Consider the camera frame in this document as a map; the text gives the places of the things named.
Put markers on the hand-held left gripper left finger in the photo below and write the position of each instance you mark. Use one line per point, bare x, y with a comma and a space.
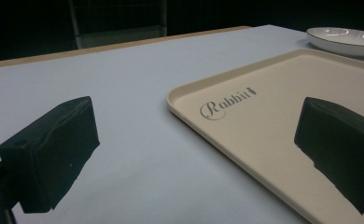
49, 152

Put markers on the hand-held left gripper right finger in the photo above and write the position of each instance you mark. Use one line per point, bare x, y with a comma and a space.
342, 140

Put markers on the beige plastic tray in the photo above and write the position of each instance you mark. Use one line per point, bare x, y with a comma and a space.
273, 130

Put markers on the white ribbed plate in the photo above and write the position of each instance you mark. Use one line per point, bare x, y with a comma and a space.
345, 40

